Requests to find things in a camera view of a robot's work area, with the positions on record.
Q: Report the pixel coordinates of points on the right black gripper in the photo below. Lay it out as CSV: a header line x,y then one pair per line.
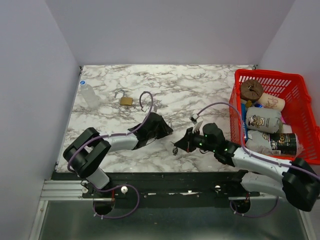
x,y
186,142

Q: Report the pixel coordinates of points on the clear plastic water bottle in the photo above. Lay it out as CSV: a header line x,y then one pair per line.
x,y
89,95

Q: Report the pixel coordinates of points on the beige printed cylinder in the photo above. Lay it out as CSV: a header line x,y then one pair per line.
x,y
272,102

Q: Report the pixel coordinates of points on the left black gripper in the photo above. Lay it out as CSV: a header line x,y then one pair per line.
x,y
165,129

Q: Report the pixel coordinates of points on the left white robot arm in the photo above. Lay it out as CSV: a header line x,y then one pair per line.
x,y
87,151

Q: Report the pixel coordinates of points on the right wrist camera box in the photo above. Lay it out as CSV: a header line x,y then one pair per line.
x,y
197,122

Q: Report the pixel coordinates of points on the brown round wooden block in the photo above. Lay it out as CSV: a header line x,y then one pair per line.
x,y
251,90

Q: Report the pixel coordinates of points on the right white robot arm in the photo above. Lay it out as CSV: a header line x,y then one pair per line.
x,y
294,180

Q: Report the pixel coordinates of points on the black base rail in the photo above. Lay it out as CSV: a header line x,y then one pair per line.
x,y
127,192

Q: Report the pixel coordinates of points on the black printed can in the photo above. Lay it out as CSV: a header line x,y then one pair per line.
x,y
282,144

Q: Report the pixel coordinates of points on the large brass padlock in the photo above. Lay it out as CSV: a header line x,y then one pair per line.
x,y
124,100

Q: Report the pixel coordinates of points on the grey printed pouch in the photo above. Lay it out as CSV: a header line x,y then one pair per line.
x,y
264,120

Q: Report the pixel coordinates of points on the aluminium frame rail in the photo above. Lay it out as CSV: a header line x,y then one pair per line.
x,y
61,190

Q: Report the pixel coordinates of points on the red plastic basket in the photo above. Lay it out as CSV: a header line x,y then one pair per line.
x,y
297,111

